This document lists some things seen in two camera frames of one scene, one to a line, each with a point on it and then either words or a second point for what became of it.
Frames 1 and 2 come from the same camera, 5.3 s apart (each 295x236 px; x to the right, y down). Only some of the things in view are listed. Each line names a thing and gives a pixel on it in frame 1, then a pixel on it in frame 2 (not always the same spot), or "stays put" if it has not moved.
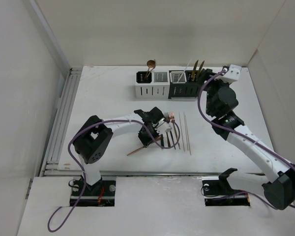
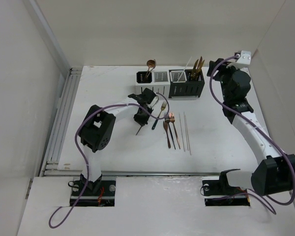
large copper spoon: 151,64 stays put
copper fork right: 172,118 stays put
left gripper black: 145,142 → 141,121
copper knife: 157,138 → 197,68
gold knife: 193,73 stays put
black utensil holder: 180,85 stays put
